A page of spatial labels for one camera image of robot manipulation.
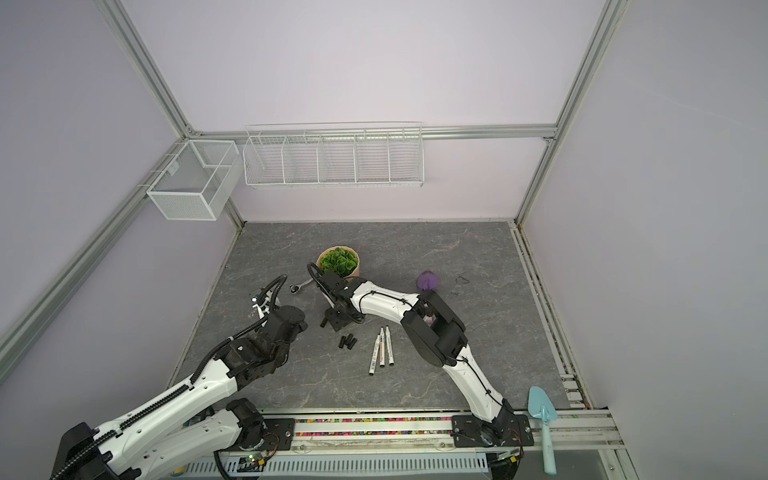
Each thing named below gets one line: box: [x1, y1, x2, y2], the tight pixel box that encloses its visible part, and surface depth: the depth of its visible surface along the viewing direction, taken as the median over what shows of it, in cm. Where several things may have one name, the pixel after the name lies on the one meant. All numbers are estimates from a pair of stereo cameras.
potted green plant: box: [316, 245, 360, 278], surface depth 96 cm
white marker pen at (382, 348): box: [379, 326, 385, 367], surface depth 88 cm
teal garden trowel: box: [528, 386, 558, 476], surface depth 77 cm
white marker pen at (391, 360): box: [386, 325, 395, 366], surface depth 88 cm
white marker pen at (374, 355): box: [369, 333, 381, 376], surface depth 88 cm
